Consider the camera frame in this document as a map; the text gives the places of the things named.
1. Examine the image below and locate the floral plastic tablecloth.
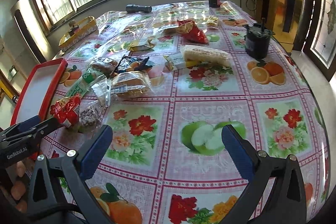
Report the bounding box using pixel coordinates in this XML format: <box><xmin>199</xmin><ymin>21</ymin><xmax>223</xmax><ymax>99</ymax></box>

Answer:
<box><xmin>42</xmin><ymin>1</ymin><xmax>330</xmax><ymax>223</ymax></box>

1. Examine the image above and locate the red serving tray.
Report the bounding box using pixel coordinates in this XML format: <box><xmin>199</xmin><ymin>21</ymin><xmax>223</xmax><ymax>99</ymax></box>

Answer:
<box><xmin>10</xmin><ymin>58</ymin><xmax>68</xmax><ymax>125</ymax></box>

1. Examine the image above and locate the brown cake clear pack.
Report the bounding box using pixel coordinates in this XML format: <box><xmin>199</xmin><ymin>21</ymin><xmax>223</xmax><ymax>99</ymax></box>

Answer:
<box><xmin>88</xmin><ymin>57</ymin><xmax>118</xmax><ymax>78</ymax></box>

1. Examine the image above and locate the small yellow biscuit pack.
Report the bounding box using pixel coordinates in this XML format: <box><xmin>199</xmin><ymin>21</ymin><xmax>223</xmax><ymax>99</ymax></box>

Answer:
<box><xmin>206</xmin><ymin>15</ymin><xmax>219</xmax><ymax>28</ymax></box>

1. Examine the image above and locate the clear bread pack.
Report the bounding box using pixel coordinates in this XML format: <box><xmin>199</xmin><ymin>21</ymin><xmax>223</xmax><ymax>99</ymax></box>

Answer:
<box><xmin>110</xmin><ymin>71</ymin><xmax>152</xmax><ymax>100</ymax></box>

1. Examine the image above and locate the red candy packet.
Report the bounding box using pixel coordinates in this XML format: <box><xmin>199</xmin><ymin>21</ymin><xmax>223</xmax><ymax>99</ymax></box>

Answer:
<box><xmin>50</xmin><ymin>94</ymin><xmax>81</xmax><ymax>128</ymax></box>

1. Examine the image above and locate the clear chocolate cake pack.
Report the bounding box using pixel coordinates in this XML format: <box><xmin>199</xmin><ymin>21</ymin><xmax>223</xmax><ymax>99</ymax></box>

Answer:
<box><xmin>78</xmin><ymin>80</ymin><xmax>110</xmax><ymax>134</ymax></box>

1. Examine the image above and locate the green white snack bar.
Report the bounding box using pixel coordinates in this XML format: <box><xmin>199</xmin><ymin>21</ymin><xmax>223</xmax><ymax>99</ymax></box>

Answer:
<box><xmin>66</xmin><ymin>68</ymin><xmax>103</xmax><ymax>98</ymax></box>

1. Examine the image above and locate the red snack packet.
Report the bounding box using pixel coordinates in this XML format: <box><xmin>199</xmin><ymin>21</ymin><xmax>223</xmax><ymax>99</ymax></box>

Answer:
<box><xmin>175</xmin><ymin>20</ymin><xmax>209</xmax><ymax>44</ymax></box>

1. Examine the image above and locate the white sandwich cake pack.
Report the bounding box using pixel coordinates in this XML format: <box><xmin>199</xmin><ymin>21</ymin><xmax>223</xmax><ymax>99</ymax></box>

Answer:
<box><xmin>181</xmin><ymin>45</ymin><xmax>231</xmax><ymax>67</ymax></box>

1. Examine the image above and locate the yellow black snack wrapper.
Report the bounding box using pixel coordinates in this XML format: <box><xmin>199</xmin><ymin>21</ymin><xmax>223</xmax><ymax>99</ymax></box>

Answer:
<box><xmin>127</xmin><ymin>40</ymin><xmax>155</xmax><ymax>52</ymax></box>

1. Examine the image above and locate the black round container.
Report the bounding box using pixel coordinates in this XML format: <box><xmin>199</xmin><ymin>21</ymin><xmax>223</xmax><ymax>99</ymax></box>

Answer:
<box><xmin>243</xmin><ymin>18</ymin><xmax>274</xmax><ymax>60</ymax></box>

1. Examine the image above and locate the yellow cardboard box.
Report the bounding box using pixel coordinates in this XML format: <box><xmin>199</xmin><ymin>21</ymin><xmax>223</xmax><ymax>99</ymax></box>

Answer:
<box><xmin>59</xmin><ymin>16</ymin><xmax>97</xmax><ymax>52</ymax></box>

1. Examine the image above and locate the dark blue cookie packet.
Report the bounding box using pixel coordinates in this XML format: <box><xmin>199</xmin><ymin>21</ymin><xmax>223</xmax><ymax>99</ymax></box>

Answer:
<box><xmin>114</xmin><ymin>56</ymin><xmax>155</xmax><ymax>74</ymax></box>

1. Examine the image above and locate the black flashlight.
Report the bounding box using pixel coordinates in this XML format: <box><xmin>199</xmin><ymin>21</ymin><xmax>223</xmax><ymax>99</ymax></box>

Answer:
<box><xmin>125</xmin><ymin>4</ymin><xmax>152</xmax><ymax>13</ymax></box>

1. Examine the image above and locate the small bottle in box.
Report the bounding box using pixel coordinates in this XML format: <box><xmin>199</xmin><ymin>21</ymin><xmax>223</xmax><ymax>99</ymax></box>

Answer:
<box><xmin>68</xmin><ymin>20</ymin><xmax>80</xmax><ymax>36</ymax></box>

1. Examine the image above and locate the yellow white wafer pack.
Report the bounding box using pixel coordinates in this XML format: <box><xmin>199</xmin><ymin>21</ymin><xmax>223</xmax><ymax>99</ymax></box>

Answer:
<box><xmin>163</xmin><ymin>53</ymin><xmax>200</xmax><ymax>71</ymax></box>

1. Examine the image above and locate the person's left hand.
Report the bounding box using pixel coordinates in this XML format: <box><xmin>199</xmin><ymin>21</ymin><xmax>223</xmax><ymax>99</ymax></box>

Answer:
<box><xmin>1</xmin><ymin>161</ymin><xmax>27</xmax><ymax>213</ymax></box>

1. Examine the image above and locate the white tower air conditioner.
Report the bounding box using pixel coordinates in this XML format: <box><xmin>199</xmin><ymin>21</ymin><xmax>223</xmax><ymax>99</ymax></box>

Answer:
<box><xmin>11</xmin><ymin>0</ymin><xmax>55</xmax><ymax>64</ymax></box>

